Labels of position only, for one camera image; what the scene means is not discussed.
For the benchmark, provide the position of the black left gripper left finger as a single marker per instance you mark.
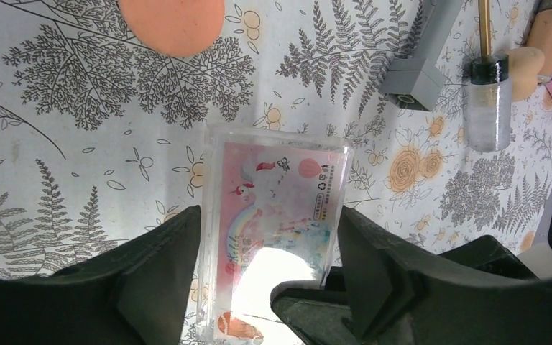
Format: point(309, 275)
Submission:
point(136, 293)

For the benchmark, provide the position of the beige foundation tube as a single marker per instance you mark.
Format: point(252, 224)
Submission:
point(540, 37)

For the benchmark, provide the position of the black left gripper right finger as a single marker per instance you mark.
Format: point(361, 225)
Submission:
point(390, 291)

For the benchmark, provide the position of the grey square tube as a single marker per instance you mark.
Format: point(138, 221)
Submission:
point(416, 83)

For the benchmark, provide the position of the orange round sponge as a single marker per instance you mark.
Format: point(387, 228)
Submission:
point(177, 28)

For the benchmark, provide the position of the beige makeup sponge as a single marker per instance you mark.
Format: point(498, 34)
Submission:
point(525, 63)

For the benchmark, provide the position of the clear pink nail box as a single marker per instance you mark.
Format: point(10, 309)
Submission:
point(270, 208)

